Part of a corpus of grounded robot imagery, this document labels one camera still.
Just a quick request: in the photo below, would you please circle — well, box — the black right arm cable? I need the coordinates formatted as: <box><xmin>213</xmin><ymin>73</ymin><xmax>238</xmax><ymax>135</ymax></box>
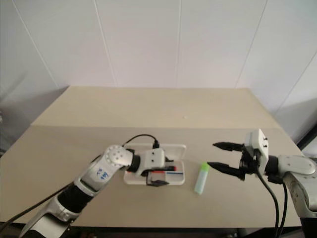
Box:
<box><xmin>267</xmin><ymin>175</ymin><xmax>288</xmax><ymax>238</ymax></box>
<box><xmin>255</xmin><ymin>170</ymin><xmax>280</xmax><ymax>238</ymax></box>

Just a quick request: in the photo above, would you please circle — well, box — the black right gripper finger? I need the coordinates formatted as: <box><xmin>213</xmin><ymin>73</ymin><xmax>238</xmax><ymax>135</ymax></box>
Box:
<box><xmin>207</xmin><ymin>161</ymin><xmax>241</xmax><ymax>178</ymax></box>
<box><xmin>212</xmin><ymin>141</ymin><xmax>245</xmax><ymax>153</ymax></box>

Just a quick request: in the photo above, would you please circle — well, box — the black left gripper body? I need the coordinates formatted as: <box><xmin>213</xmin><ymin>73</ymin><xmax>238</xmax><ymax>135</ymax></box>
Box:
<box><xmin>137</xmin><ymin>169</ymin><xmax>159</xmax><ymax>187</ymax></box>

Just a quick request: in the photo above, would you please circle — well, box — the black marker with red cap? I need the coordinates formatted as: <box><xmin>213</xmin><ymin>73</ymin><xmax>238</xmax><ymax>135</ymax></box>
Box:
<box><xmin>150</xmin><ymin>166</ymin><xmax>178</xmax><ymax>174</ymax></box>

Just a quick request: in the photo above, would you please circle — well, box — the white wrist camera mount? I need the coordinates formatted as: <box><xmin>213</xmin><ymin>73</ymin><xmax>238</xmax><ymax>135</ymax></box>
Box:
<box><xmin>144</xmin><ymin>148</ymin><xmax>166</xmax><ymax>172</ymax></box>
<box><xmin>244</xmin><ymin>128</ymin><xmax>269</xmax><ymax>165</ymax></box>

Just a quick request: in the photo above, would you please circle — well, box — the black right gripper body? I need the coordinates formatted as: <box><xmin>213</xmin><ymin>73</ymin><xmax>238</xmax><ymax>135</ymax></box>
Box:
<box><xmin>238</xmin><ymin>144</ymin><xmax>267</xmax><ymax>183</ymax></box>

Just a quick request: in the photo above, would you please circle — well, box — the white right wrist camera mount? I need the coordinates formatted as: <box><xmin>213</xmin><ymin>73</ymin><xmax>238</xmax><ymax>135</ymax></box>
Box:
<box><xmin>244</xmin><ymin>128</ymin><xmax>269</xmax><ymax>165</ymax></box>

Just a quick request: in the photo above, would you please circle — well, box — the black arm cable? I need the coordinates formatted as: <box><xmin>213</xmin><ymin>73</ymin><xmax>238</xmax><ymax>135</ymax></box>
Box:
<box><xmin>255</xmin><ymin>170</ymin><xmax>280</xmax><ymax>238</ymax></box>
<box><xmin>0</xmin><ymin>134</ymin><xmax>161</xmax><ymax>231</ymax></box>
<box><xmin>267</xmin><ymin>175</ymin><xmax>288</xmax><ymax>238</ymax></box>

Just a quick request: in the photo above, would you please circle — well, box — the white plastic pencil case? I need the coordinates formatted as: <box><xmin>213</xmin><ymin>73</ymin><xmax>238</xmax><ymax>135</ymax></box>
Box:
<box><xmin>123</xmin><ymin>143</ymin><xmax>187</xmax><ymax>186</ymax></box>

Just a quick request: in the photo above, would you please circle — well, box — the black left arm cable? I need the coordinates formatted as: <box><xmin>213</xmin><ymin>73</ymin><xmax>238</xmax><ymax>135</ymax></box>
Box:
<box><xmin>0</xmin><ymin>134</ymin><xmax>161</xmax><ymax>231</ymax></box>

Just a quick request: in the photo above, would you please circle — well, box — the green highlighter marker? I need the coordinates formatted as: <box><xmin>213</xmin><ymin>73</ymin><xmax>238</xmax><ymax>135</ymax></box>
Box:
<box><xmin>194</xmin><ymin>162</ymin><xmax>211</xmax><ymax>195</ymax></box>

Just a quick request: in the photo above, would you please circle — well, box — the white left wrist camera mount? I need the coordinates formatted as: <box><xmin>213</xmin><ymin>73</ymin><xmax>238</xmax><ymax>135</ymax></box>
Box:
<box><xmin>144</xmin><ymin>148</ymin><xmax>166</xmax><ymax>172</ymax></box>

